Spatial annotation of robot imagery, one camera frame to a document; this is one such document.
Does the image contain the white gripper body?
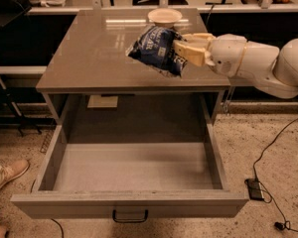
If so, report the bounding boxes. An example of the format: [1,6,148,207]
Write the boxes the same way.
[206,34,247,77]

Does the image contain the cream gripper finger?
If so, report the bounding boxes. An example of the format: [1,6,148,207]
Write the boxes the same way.
[173,41,212,66]
[183,33,216,49]

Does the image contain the blue chip bag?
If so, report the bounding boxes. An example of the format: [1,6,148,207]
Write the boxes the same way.
[126,26,187,76]

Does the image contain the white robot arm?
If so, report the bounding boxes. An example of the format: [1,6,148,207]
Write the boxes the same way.
[173,33,298,99]

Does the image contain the grey cabinet with glossy top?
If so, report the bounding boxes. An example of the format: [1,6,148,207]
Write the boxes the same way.
[36,7,231,144]

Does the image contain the open grey top drawer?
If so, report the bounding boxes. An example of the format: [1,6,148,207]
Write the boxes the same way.
[11,125,248,219]

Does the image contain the white ceramic bowl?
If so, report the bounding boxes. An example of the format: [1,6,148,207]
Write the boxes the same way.
[148,8,182,28]

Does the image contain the black power adapter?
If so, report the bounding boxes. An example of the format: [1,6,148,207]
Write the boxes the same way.
[244,178,264,201]

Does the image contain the black tripod stand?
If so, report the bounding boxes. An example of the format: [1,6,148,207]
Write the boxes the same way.
[0,76,42,136]

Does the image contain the tan leather shoe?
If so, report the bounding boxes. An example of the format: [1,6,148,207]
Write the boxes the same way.
[0,160,30,189]

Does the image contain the black floor cable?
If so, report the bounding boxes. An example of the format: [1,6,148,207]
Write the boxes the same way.
[252,102,298,236]

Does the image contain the black drawer handle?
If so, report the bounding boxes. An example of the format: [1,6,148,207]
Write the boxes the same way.
[112,209,149,224]

